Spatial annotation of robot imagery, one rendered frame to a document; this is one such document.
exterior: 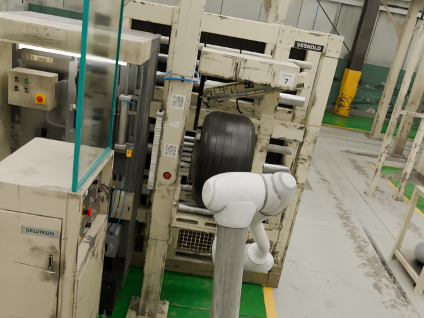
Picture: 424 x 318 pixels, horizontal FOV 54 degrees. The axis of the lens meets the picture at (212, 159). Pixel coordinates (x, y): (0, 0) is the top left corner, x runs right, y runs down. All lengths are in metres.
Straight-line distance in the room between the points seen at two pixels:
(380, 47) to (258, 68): 9.69
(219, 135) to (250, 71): 0.51
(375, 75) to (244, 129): 9.97
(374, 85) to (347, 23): 1.81
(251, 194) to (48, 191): 0.80
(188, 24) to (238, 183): 1.15
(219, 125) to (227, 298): 1.10
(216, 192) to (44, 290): 0.94
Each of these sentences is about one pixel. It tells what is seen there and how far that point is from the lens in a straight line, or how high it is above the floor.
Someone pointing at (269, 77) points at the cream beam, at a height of 1.69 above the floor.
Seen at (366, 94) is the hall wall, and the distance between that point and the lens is 12.16.
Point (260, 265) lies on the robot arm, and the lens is 1.95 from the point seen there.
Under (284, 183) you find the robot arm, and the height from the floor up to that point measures 1.51.
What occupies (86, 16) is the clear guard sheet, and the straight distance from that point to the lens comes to 1.53.
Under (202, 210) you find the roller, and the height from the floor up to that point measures 0.91.
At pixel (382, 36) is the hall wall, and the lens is 12.15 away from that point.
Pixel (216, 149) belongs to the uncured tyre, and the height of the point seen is 1.33.
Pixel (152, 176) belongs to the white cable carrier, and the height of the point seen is 1.04.
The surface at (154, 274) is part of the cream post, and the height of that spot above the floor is 0.37.
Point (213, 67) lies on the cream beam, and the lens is 2.57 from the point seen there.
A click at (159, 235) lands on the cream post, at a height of 0.66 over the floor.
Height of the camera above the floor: 2.01
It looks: 19 degrees down
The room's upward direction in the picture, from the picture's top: 10 degrees clockwise
